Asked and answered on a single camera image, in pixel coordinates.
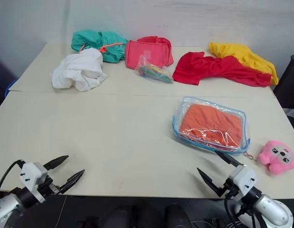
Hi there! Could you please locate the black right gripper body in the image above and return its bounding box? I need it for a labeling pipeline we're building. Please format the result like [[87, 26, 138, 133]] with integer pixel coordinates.
[[218, 176, 240, 198]]

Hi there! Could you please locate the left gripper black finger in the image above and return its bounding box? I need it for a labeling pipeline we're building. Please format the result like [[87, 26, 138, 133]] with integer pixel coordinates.
[[58, 169, 86, 194], [43, 155, 69, 171]]

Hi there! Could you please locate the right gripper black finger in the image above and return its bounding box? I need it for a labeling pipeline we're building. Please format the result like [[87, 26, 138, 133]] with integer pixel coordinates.
[[214, 150, 245, 168], [196, 167, 223, 198]]

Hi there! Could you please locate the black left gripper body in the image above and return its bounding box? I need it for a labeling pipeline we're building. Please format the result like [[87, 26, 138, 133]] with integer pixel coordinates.
[[38, 176, 63, 198]]

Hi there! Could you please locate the orange cloth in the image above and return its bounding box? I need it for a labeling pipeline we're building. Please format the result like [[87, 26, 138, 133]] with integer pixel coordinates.
[[179, 104, 243, 149]]

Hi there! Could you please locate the clear pouch with orange cloth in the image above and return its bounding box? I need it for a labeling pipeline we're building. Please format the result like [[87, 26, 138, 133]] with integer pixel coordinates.
[[172, 95, 255, 161]]

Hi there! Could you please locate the clear bag of colourful items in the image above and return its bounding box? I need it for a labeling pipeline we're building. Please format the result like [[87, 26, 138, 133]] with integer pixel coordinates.
[[134, 54, 175, 85]]

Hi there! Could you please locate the pink plush toy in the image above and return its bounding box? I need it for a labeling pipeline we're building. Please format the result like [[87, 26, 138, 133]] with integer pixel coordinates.
[[257, 140, 294, 176]]

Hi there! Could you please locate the red cloth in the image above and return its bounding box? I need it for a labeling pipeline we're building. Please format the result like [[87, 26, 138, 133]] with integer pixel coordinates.
[[172, 51, 274, 88]]

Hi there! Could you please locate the white crumpled cloth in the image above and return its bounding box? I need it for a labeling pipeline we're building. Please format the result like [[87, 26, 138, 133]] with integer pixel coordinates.
[[50, 47, 108, 93]]

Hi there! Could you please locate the black office chair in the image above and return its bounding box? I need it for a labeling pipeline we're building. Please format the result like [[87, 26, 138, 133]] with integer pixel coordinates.
[[272, 54, 294, 139]]

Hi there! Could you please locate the yellow cloth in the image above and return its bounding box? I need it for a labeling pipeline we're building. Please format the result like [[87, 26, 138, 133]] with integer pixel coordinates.
[[208, 41, 280, 86]]

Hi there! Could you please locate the coral pink cloth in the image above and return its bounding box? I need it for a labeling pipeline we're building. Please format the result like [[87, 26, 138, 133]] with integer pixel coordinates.
[[124, 36, 175, 70]]

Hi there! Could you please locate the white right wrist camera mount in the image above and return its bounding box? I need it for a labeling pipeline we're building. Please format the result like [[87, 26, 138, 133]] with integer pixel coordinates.
[[228, 166, 257, 194]]

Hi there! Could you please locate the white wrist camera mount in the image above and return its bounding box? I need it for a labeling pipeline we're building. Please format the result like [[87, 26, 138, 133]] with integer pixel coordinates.
[[19, 162, 49, 203], [228, 166, 257, 194]]

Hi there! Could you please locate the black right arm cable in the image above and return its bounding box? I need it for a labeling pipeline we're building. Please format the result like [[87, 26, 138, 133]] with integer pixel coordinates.
[[223, 190, 248, 228]]

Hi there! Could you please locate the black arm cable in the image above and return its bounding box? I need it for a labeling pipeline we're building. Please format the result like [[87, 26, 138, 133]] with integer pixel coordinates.
[[223, 190, 248, 228], [0, 160, 26, 194]]

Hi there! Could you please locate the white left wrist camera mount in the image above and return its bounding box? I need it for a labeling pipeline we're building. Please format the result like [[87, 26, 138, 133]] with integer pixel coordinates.
[[19, 162, 49, 203]]

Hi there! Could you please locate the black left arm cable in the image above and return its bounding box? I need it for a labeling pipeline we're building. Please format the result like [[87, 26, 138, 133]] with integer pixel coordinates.
[[0, 160, 26, 194]]

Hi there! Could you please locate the teal garment with orange drawstring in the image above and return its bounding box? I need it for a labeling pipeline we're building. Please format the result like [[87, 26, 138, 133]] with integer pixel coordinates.
[[70, 29, 129, 64]]

